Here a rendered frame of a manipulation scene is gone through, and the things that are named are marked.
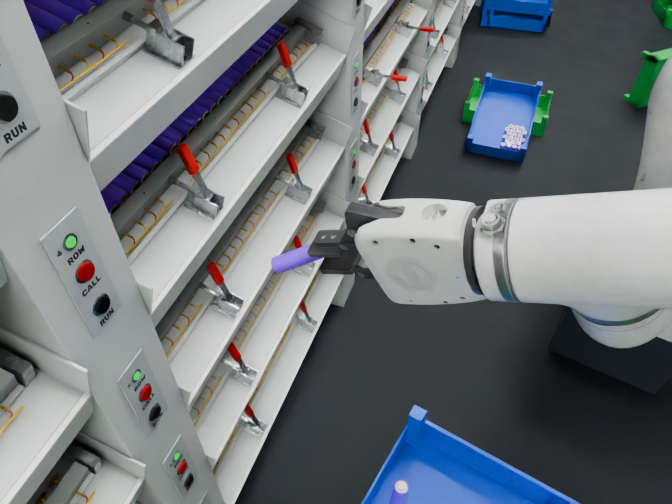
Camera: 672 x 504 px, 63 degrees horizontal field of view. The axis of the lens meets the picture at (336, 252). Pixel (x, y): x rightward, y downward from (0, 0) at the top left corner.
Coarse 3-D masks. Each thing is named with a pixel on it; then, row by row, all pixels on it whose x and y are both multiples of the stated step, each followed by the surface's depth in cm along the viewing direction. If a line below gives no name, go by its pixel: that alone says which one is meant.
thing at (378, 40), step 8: (408, 0) 150; (400, 8) 146; (408, 8) 150; (392, 16) 142; (400, 16) 146; (384, 24) 138; (392, 24) 139; (384, 32) 136; (376, 40) 132; (368, 48) 129; (376, 48) 131; (368, 56) 127
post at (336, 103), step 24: (312, 0) 91; (336, 0) 90; (360, 24) 99; (360, 48) 102; (360, 72) 106; (336, 96) 102; (360, 96) 111; (360, 120) 115; (336, 168) 114; (336, 192) 119
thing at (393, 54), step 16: (416, 0) 154; (432, 0) 152; (384, 16) 146; (416, 16) 151; (416, 32) 152; (384, 48) 136; (400, 48) 138; (384, 64) 132; (384, 80) 128; (368, 96) 122; (368, 112) 124
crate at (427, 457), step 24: (408, 432) 76; (432, 432) 76; (408, 456) 77; (432, 456) 77; (456, 456) 77; (480, 456) 73; (384, 480) 75; (408, 480) 75; (432, 480) 75; (456, 480) 75; (480, 480) 75; (504, 480) 74; (528, 480) 70
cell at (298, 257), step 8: (304, 248) 56; (280, 256) 57; (288, 256) 56; (296, 256) 56; (304, 256) 56; (272, 264) 57; (280, 264) 57; (288, 264) 56; (296, 264) 56; (304, 264) 57; (280, 272) 57
